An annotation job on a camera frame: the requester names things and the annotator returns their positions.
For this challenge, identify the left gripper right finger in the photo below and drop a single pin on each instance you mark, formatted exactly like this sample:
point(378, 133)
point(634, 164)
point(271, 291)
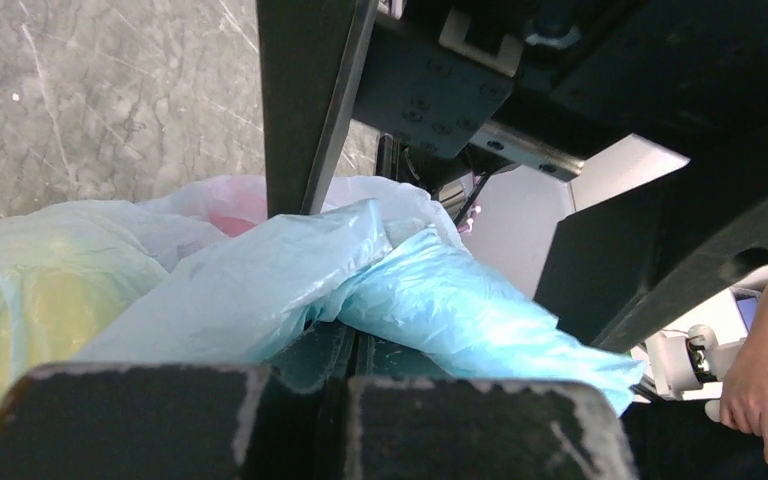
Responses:
point(406, 420)

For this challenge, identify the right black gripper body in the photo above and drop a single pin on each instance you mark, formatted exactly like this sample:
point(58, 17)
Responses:
point(550, 84)

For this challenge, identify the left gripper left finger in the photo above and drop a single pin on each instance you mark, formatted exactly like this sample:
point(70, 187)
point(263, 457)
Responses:
point(176, 421)

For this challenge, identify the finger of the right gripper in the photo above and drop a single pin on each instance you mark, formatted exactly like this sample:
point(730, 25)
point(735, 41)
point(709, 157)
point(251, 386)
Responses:
point(621, 270)
point(312, 55)

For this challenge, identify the light blue plastic bag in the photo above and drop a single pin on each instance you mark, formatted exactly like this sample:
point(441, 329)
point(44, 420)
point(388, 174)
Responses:
point(203, 275)

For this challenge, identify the person's bare hand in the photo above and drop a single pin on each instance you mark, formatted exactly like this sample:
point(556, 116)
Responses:
point(744, 399)

